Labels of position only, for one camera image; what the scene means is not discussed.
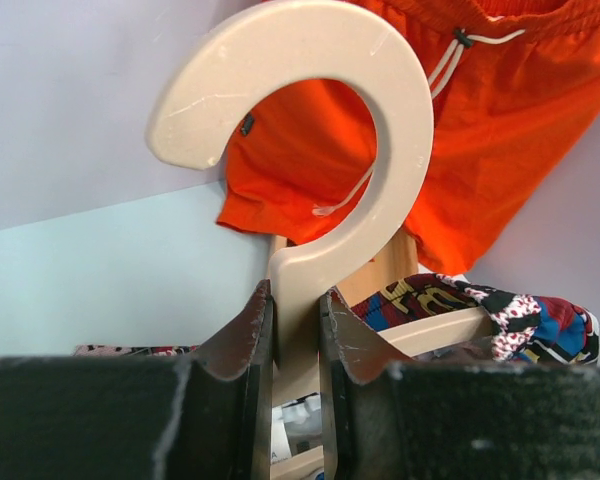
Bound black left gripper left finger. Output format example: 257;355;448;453
0;282;274;479

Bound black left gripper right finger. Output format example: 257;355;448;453
319;292;600;479

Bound colourful comic print shorts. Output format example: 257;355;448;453
74;272;600;365

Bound orange shorts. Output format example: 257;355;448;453
218;1;600;275

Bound beige wooden hanger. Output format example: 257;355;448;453
145;0;496;480

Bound wooden clothes rack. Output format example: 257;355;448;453
270;230;417;317

